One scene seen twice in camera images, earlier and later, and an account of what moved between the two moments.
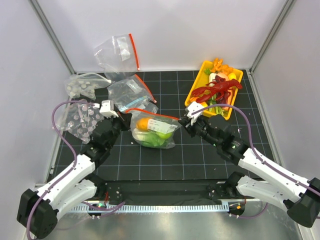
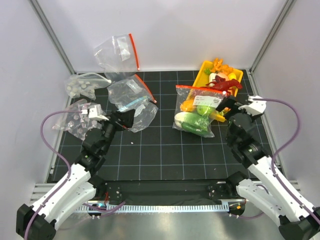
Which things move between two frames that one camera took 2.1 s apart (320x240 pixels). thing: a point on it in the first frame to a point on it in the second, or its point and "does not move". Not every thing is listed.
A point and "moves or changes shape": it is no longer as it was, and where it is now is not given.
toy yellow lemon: (232, 75) does not move
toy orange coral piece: (219, 66) does not move
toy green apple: (165, 136) to (205, 110)
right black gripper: (186, 122) to (228, 102)
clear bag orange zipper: (153, 130) to (195, 110)
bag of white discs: (85, 84) does not move
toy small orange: (142, 124) to (187, 105)
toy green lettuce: (150, 139) moves or changes shape
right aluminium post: (282, 15) does not move
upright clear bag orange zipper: (117, 56) does not move
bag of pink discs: (81, 120) does not move
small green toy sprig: (207, 71) does not move
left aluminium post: (54, 37) does not move
